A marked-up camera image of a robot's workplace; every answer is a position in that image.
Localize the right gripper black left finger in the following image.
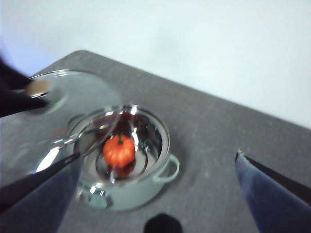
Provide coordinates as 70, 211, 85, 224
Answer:
0, 151, 82, 233

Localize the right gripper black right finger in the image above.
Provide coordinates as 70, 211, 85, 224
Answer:
235, 148, 311, 233

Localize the glass lid with green knob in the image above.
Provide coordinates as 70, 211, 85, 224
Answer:
0, 69, 122, 179

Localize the sage green electric cooking pot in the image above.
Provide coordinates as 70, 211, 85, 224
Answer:
65, 104, 181, 212

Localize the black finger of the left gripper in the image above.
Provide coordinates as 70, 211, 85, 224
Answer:
0, 93, 49, 119
0, 57, 30, 92

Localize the small orange toy pumpkin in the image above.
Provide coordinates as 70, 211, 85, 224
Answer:
103, 133, 136, 169

